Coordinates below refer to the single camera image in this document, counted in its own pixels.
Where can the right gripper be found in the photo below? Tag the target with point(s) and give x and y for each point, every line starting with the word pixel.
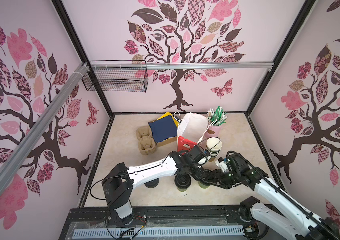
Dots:
pixel 219 180

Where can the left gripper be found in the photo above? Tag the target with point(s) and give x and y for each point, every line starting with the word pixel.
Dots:
pixel 199 175

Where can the green paper cup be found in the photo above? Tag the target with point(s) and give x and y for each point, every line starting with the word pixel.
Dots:
pixel 203 186
pixel 182 188

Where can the white red paper bag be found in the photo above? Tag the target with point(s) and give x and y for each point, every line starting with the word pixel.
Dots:
pixel 191 130

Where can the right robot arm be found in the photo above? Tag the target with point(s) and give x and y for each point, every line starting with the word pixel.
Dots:
pixel 291 220

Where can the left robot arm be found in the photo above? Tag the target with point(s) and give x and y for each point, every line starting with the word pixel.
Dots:
pixel 122 180

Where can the stack of paper cups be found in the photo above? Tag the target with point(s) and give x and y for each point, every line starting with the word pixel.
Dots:
pixel 214 146

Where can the pink straw holder cup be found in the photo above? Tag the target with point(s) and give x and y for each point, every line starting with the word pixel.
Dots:
pixel 212 131

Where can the navy napkin stack box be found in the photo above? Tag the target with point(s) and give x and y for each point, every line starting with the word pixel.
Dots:
pixel 164 129

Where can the stack of black lids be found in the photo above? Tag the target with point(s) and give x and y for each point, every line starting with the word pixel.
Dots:
pixel 152 184

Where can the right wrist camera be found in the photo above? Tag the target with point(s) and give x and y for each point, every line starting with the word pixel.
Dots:
pixel 222 164

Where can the black wire basket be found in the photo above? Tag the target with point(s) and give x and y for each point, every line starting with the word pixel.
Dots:
pixel 117 76

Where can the aluminium rail back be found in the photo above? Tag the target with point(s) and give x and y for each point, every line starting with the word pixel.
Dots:
pixel 181 66

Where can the aluminium rail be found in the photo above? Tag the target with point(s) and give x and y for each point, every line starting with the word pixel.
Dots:
pixel 12 165
pixel 181 66

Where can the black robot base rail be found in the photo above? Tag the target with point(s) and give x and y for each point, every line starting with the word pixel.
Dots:
pixel 168 216

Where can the white cable duct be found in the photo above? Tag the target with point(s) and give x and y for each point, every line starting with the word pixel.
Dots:
pixel 155 233

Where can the aluminium rail left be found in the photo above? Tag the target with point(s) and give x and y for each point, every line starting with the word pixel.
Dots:
pixel 12 165

